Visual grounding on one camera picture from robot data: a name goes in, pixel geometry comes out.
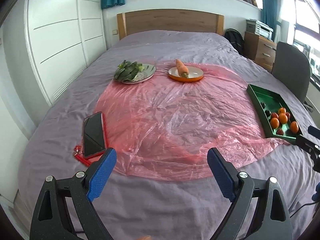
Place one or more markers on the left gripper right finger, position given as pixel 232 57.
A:
pixel 271 218

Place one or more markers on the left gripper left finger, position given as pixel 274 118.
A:
pixel 51 218

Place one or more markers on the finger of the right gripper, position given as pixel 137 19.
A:
pixel 308 146
pixel 314 131

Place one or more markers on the orange mandarin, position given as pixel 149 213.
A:
pixel 282 117

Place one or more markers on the blue gloved right hand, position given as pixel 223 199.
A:
pixel 316 195

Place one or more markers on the orange in tray right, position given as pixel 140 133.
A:
pixel 294 128

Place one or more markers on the orange in tray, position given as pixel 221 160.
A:
pixel 294 128
pixel 282 110
pixel 274 123

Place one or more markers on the red apple in tray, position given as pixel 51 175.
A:
pixel 280 132

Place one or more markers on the orange in tray rear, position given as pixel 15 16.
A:
pixel 282 110

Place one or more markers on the green rectangular tray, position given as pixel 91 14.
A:
pixel 273 102

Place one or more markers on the orange in tray left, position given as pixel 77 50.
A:
pixel 274 123

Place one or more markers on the grey office chair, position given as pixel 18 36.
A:
pixel 292 68

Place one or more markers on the purple bed sheet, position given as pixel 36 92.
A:
pixel 132 206

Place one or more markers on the wooden drawer cabinet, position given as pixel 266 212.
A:
pixel 260 50

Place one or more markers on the smartphone in red case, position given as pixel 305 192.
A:
pixel 94 140

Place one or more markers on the pink plastic sheet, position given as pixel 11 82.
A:
pixel 162 129

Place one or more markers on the grey printer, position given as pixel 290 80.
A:
pixel 259 28

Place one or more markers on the black backpack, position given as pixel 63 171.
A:
pixel 235 39

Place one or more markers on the orange rimmed white dish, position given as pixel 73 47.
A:
pixel 192 75

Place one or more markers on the orange carrot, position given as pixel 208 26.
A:
pixel 183 70

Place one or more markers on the teal curtain right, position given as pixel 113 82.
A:
pixel 270 15

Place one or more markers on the patterned grey plate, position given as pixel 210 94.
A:
pixel 146 74

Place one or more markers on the green leafy vegetable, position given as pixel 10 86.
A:
pixel 127 71

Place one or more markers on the wooden headboard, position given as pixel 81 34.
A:
pixel 169 20

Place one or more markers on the white wardrobe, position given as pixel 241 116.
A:
pixel 45 46

